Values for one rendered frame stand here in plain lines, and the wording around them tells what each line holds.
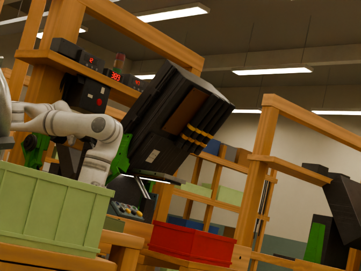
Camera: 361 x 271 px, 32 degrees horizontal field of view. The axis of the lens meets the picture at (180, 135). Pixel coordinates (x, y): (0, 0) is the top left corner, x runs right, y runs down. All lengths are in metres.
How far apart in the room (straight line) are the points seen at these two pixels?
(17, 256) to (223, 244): 1.31
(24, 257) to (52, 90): 1.66
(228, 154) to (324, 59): 3.14
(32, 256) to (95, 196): 0.21
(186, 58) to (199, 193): 5.08
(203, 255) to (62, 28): 1.27
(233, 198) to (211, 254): 6.59
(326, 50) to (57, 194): 10.09
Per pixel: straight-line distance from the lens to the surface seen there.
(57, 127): 2.24
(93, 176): 2.12
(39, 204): 1.46
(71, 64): 2.93
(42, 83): 2.98
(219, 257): 2.60
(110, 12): 3.27
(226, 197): 9.02
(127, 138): 2.85
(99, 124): 2.14
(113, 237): 2.05
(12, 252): 1.43
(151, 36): 3.48
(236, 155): 9.23
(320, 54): 11.43
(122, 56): 3.35
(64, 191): 1.48
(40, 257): 1.47
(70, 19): 3.09
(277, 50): 12.10
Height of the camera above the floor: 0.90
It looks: 8 degrees up
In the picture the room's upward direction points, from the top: 13 degrees clockwise
